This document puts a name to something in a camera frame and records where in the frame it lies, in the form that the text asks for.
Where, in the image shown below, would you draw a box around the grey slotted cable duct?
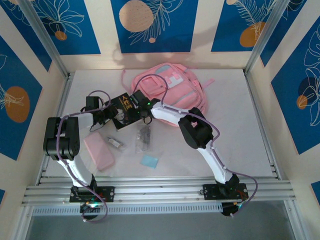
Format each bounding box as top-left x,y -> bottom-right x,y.
32,202 -> 223,216

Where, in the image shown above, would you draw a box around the pink backpack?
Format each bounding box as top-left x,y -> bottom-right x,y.
121,62 -> 216,128

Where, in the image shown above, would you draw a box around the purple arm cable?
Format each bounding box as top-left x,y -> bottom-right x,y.
56,89 -> 112,225
132,75 -> 259,218

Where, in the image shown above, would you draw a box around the aluminium frame rail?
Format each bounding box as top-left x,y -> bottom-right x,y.
21,176 -> 297,207

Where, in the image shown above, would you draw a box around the pink pencil case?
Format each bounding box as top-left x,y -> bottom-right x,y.
83,131 -> 116,172

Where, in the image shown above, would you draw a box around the aluminium table side rail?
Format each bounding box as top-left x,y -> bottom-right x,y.
243,71 -> 283,181
36,72 -> 73,186

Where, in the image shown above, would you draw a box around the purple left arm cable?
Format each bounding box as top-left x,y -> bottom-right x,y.
56,89 -> 112,225

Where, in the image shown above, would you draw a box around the aluminium frame post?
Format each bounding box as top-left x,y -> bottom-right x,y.
18,0 -> 72,78
244,0 -> 293,76

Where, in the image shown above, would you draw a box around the aluminium frame leg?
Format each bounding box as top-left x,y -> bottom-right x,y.
13,206 -> 35,240
283,199 -> 305,240

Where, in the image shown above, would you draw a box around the light blue sticky notes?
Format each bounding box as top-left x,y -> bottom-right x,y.
139,154 -> 160,169

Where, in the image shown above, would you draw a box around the black book portrait cover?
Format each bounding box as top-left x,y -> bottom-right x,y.
109,92 -> 148,131

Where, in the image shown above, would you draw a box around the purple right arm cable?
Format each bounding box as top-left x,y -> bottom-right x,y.
132,75 -> 259,218

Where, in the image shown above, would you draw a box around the black controller board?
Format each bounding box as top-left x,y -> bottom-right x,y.
79,202 -> 101,221
221,201 -> 245,218

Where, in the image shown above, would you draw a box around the clear bag of binder clips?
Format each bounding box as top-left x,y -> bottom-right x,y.
134,124 -> 153,154

